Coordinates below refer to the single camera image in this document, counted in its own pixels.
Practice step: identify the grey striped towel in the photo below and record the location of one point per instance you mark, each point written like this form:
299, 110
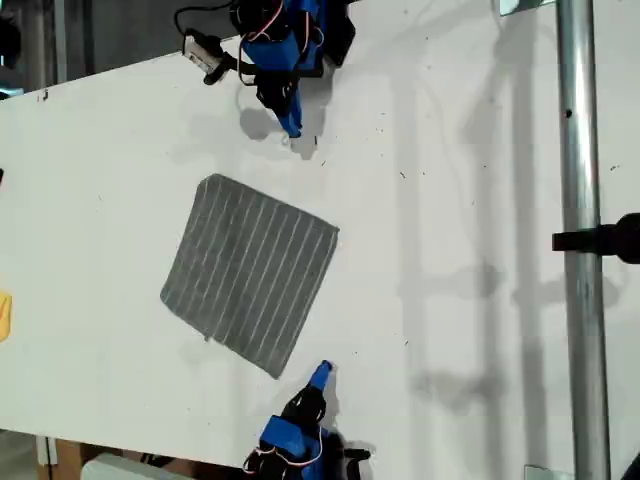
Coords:
250, 275

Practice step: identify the black clamp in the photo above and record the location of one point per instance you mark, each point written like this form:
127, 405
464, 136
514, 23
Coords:
600, 240

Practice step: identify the yellow object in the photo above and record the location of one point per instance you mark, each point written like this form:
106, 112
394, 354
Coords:
5, 315

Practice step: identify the black camera stalk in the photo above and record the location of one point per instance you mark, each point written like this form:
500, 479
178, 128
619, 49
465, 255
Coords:
220, 70

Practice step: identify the black silver camera box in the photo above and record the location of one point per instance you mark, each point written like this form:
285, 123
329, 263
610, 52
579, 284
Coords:
200, 50

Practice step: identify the steel post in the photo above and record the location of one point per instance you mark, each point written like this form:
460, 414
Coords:
580, 150

